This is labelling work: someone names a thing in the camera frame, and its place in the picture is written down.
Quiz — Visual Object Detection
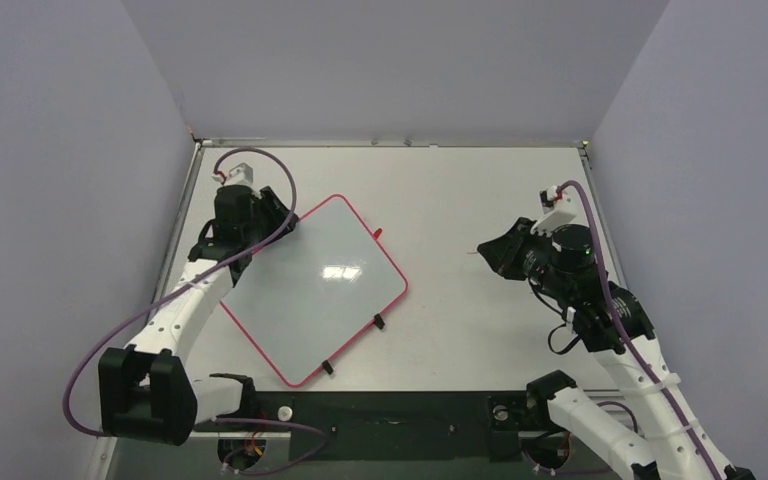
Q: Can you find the pink framed whiteboard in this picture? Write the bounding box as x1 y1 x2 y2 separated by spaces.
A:
220 194 409 388

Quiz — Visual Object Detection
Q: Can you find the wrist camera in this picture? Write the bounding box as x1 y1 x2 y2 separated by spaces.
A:
530 185 577 237
212 162 254 189

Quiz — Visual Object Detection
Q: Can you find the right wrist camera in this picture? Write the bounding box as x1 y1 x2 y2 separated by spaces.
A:
530 185 577 237

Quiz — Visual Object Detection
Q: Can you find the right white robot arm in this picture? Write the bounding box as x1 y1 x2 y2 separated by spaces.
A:
477 218 754 479

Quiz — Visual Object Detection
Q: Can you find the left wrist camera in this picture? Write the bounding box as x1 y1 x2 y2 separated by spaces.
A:
212 162 254 189

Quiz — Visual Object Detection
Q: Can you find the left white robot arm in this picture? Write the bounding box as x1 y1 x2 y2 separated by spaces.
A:
97 185 298 446

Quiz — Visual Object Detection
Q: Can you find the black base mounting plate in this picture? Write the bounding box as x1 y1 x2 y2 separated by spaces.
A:
193 390 591 463

